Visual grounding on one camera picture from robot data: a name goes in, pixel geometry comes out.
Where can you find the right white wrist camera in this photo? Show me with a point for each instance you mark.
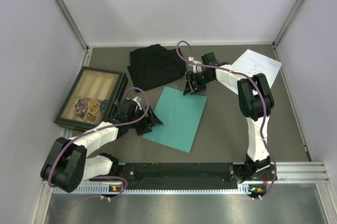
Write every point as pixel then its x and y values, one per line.
pixel 195 64

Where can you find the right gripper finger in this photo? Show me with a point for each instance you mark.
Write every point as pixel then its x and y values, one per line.
pixel 189 88
pixel 200 83

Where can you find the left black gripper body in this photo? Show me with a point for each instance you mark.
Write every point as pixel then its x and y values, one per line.
pixel 138 113

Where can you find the black folded cloth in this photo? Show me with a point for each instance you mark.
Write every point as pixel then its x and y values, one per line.
pixel 155 66

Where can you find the black glass-lid display box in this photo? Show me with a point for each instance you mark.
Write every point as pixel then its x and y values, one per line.
pixel 92 99

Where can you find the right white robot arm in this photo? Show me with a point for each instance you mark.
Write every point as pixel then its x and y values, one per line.
pixel 255 103

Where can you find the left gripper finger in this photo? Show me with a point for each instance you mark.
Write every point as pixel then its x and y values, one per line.
pixel 155 121
pixel 143 126

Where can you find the teal file folder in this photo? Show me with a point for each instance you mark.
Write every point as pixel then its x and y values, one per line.
pixel 181 116

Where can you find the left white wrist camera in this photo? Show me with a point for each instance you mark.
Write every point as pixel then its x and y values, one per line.
pixel 138 100

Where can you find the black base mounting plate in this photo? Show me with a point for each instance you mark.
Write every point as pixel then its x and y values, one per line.
pixel 187 176

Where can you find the white paper sheet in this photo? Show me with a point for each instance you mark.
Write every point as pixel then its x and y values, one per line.
pixel 253 63

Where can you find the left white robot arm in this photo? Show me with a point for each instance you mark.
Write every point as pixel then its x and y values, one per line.
pixel 69 163

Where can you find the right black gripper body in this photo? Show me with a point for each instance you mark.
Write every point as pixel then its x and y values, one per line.
pixel 204 75

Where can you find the grey slotted cable duct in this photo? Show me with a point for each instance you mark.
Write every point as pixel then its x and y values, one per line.
pixel 106 189

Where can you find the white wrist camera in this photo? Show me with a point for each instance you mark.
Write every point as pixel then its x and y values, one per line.
pixel 138 100
pixel 195 64

